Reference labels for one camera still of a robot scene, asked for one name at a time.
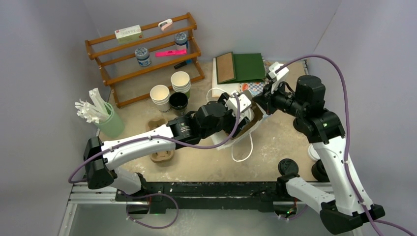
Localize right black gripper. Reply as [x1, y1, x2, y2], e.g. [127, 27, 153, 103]
[253, 78, 308, 118]

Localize brown pulp cup carrier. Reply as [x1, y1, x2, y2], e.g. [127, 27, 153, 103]
[237, 106, 264, 137]
[147, 117, 176, 164]

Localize light blue paper bag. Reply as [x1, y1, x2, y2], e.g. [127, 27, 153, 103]
[216, 90, 269, 162]

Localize white cup stack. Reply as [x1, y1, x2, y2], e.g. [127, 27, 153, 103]
[171, 71, 191, 98]
[149, 85, 171, 113]

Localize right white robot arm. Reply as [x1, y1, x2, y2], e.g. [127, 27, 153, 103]
[253, 75, 385, 235]

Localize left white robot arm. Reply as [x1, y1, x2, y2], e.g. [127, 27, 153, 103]
[83, 92, 252, 201]

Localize checkered patterned paper bag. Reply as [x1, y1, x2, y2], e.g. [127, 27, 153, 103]
[239, 82, 265, 96]

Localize black paper cup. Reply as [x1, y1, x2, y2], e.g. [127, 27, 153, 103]
[169, 92, 188, 116]

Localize green paper bag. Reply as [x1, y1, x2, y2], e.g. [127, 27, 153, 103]
[233, 53, 266, 83]

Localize black blue marker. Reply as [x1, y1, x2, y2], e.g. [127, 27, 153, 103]
[174, 59, 192, 70]

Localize black cup lid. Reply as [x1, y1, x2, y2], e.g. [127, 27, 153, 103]
[277, 158, 299, 176]

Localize pink marker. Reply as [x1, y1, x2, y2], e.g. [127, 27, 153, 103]
[155, 49, 187, 57]

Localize stacked black cup lids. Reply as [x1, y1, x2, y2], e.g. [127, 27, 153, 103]
[311, 160, 330, 182]

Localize right blue white jar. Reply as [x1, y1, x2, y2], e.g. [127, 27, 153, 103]
[174, 32, 188, 51]

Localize blue white jar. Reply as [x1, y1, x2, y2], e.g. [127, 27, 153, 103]
[134, 47, 151, 67]
[174, 32, 188, 51]

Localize left blue white jar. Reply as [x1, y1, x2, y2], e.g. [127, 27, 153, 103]
[134, 47, 151, 67]

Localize wooden shelf rack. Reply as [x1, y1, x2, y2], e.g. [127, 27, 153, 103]
[85, 12, 205, 108]

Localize green straw holder cup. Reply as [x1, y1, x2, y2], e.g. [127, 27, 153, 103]
[95, 102, 125, 138]

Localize pink white stapler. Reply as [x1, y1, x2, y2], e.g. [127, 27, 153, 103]
[158, 19, 173, 32]

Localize white wrapped straws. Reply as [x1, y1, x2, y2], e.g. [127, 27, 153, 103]
[74, 88, 111, 124]

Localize white green box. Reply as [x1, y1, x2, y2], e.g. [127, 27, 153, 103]
[115, 25, 143, 45]

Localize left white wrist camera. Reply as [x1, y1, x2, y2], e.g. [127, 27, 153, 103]
[225, 90, 253, 116]

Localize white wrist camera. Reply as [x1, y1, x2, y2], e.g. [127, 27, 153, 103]
[225, 90, 253, 116]
[267, 61, 289, 94]

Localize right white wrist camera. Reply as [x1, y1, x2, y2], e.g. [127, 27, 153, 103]
[267, 61, 289, 94]

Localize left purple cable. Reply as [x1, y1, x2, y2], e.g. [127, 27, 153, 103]
[67, 92, 242, 229]

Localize purple cable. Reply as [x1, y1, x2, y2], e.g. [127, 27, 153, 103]
[275, 54, 415, 236]
[67, 92, 242, 229]

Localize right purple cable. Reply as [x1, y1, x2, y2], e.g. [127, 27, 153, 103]
[275, 54, 415, 236]

